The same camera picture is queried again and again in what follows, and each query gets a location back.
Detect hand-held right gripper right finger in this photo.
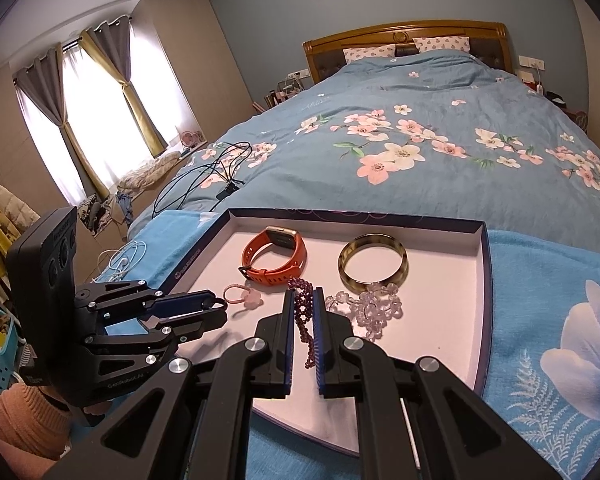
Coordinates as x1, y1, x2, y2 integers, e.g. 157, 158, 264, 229
314, 286, 561, 480

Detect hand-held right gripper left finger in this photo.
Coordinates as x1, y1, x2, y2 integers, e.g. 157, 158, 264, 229
45, 287, 297, 480

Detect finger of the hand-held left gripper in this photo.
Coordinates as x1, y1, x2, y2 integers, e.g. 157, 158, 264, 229
74, 280, 218, 321
82, 300, 229, 358

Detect dark purple bead bracelet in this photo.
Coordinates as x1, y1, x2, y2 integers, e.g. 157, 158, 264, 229
287, 276, 317, 370

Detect pink flower hair tie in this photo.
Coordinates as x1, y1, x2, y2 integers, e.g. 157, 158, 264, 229
223, 283, 262, 317

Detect clear crystal bead bracelet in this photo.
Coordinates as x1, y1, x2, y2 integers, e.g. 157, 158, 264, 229
325, 282, 403, 343

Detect olive translucent bangle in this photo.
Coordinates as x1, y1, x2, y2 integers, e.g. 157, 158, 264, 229
337, 234, 410, 293

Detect orange smartwatch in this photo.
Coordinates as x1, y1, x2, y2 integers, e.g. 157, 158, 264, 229
239, 226, 308, 286

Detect dark blue cardboard box lid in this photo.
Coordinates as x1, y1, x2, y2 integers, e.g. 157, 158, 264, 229
162, 207, 495, 461

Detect person's left forearm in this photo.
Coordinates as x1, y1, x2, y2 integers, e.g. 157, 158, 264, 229
0, 380, 73, 480

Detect beige quilted jacket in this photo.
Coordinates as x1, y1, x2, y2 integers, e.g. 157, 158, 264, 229
0, 177, 41, 241

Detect pile of mixed clothes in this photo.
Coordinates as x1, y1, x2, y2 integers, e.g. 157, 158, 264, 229
77, 192, 133, 236

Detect crumpled light bedding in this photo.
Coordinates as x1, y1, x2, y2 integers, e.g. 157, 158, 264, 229
115, 152, 181, 191

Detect white sheer curtain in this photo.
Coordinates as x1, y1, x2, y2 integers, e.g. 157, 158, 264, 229
17, 25, 181, 201

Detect olive and grey curtain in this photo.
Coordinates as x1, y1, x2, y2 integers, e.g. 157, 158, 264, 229
80, 17, 168, 158

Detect beige wardrobe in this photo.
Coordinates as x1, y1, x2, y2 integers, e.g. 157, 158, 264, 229
567, 0, 600, 126
130, 0, 261, 146

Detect blue floral duvet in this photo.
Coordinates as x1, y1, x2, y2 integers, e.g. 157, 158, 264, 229
127, 52, 600, 241

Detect white patterned pillow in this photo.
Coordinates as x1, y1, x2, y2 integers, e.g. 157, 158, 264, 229
412, 36, 471, 54
343, 44, 397, 65

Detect wooden bed headboard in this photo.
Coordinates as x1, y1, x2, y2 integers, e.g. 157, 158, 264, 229
302, 21, 512, 83

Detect dark bedside table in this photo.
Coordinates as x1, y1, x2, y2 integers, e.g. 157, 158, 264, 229
545, 90, 591, 131

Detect white earphone cable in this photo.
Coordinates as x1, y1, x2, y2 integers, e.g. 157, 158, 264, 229
96, 240, 147, 283

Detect black cables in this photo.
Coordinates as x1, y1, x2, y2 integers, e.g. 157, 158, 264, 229
151, 141, 253, 218

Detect wire rack with toiletries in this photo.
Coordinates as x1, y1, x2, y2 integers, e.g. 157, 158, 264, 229
265, 77, 306, 111

